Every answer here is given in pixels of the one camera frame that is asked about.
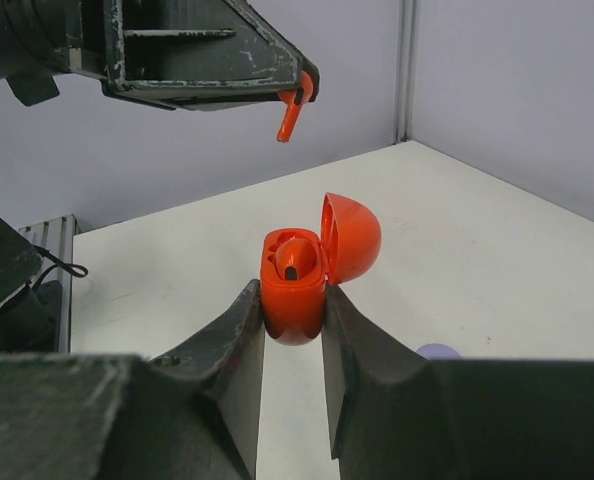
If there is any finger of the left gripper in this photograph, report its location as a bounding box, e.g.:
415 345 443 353
103 1 320 110

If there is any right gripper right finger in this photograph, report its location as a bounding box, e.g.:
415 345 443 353
321 287 594 479

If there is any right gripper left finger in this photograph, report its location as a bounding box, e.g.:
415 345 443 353
0 280 265 479

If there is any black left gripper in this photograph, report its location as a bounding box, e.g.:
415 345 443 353
0 1 127 106

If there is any orange earbud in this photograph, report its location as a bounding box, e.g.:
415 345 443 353
271 238 317 281
276 71 314 143

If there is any orange earbud case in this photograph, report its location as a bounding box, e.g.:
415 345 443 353
260 193 382 346

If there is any purple earbud case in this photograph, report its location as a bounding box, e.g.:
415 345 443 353
416 343 461 360

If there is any aluminium mounting rail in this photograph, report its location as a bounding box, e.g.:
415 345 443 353
18 214 81 353

